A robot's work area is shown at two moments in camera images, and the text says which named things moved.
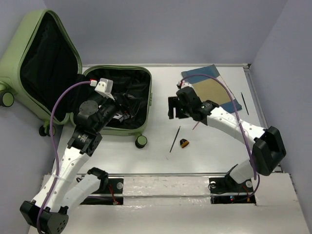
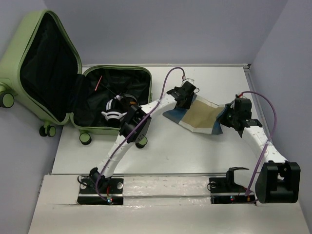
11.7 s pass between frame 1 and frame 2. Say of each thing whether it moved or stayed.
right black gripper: moved
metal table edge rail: stayed
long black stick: moved
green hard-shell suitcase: stayed
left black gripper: moved
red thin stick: moved
